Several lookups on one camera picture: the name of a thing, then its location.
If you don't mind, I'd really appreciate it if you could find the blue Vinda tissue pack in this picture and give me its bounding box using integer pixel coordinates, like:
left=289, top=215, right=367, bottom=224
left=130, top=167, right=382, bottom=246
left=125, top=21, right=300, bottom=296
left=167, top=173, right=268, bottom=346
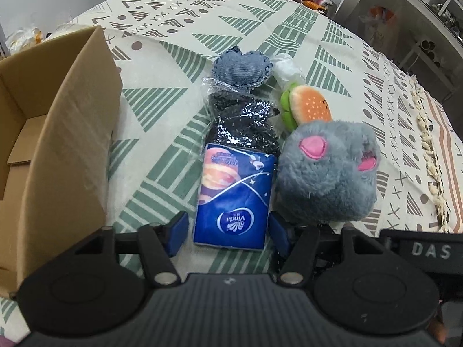
left=193, top=143, right=277, bottom=250

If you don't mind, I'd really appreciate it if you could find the grey plush mouse toy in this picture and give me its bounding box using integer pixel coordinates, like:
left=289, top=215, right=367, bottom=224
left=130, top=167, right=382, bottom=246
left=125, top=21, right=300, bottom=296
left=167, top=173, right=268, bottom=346
left=273, top=121, right=381, bottom=224

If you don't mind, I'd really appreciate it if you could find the black item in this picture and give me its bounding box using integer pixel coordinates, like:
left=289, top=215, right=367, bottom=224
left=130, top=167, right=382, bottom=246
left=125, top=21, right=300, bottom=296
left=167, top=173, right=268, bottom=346
left=202, top=77, right=281, bottom=157

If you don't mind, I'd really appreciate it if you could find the plush hamburger toy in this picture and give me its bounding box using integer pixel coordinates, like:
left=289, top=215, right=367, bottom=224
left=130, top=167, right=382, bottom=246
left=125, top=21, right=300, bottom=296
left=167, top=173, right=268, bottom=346
left=279, top=83, right=333, bottom=132

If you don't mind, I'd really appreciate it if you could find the white plastic bag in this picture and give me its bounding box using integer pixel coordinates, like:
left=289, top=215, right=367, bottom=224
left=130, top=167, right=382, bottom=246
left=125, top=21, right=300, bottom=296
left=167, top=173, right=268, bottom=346
left=270, top=53, right=304, bottom=90

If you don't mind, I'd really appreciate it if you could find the blue denim heart cushion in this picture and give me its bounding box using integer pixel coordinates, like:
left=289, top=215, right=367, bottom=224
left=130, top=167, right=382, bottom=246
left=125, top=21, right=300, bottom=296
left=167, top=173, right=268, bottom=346
left=211, top=46, right=273, bottom=92

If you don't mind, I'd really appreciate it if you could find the brown cardboard box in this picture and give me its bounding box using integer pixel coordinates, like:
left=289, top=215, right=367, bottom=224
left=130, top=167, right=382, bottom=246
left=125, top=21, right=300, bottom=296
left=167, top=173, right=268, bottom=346
left=1, top=26, right=122, bottom=298

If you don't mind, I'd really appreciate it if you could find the patterned cream table cloth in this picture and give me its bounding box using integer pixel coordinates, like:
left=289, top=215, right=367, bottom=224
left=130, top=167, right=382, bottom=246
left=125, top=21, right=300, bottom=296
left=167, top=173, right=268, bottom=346
left=1, top=0, right=462, bottom=346

